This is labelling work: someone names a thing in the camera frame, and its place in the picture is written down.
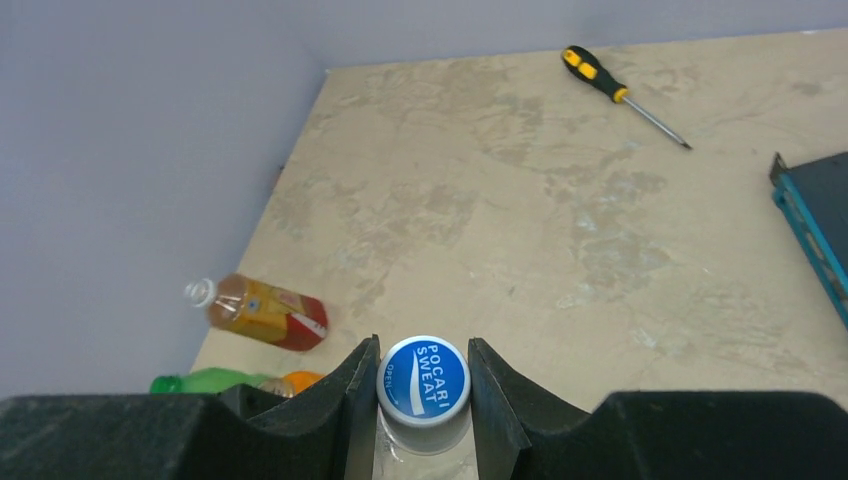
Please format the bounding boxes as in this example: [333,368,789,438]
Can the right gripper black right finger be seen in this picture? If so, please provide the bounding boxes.
[468,338,847,479]

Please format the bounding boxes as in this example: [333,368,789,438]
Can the dark blue network switch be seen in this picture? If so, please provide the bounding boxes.
[769,152,847,323]

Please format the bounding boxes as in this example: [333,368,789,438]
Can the yellow-black screwdriver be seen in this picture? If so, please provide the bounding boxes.
[561,45,692,150]

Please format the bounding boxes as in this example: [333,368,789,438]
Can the blue-white Pocari Sweat cap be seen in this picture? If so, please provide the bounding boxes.
[376,335,471,429]

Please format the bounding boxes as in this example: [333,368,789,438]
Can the clear plastic bottle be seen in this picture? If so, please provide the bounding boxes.
[372,410,479,479]

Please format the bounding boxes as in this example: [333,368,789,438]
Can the orange juice bottle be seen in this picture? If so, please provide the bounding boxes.
[258,371,324,398]

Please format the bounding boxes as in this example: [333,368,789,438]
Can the tea bottle with yellow-red label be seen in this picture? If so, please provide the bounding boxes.
[183,273,329,352]

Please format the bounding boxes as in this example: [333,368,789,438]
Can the green plastic bottle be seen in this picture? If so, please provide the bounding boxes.
[149,367,271,394]

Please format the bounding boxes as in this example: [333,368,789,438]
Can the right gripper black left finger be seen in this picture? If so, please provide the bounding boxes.
[1,336,380,479]

